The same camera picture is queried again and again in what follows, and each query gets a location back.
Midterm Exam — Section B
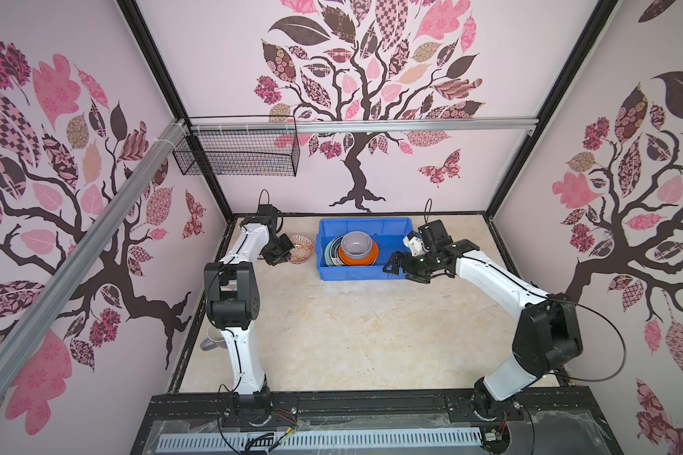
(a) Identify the blue plastic bin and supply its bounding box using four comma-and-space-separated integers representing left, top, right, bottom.
315, 217, 420, 282

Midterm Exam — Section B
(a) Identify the orange plate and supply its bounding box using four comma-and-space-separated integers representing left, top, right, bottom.
338, 243, 379, 267

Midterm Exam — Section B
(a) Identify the black wire basket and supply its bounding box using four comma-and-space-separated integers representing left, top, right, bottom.
173, 114, 301, 177

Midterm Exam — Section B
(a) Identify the aluminium rail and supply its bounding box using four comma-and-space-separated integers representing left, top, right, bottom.
191, 118, 539, 134
0, 119, 187, 399

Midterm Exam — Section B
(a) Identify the lavender grey mug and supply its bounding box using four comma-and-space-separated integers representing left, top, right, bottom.
200, 327, 227, 352

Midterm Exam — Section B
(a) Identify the aluminium rail left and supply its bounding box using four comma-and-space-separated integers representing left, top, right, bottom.
0, 119, 187, 399

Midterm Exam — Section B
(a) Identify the lavender grey bowl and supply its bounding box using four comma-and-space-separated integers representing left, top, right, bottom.
341, 231, 374, 261

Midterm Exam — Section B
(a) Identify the white plate green rim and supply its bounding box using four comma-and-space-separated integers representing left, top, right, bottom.
324, 236, 345, 267

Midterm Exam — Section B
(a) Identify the red patterned bowl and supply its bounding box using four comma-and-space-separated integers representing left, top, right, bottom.
290, 234, 315, 265

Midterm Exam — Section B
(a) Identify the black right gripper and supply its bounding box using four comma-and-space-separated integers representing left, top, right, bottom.
381, 252, 434, 281

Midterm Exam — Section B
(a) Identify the white vented cable duct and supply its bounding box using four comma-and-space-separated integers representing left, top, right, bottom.
154, 428, 482, 454

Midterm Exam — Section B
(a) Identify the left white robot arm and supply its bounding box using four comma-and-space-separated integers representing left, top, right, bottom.
203, 203, 294, 413

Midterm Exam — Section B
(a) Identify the aluminium rail back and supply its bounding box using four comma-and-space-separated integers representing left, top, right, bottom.
191, 118, 539, 134

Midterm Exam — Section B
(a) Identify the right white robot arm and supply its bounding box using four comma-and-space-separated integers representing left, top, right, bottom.
383, 220, 584, 421

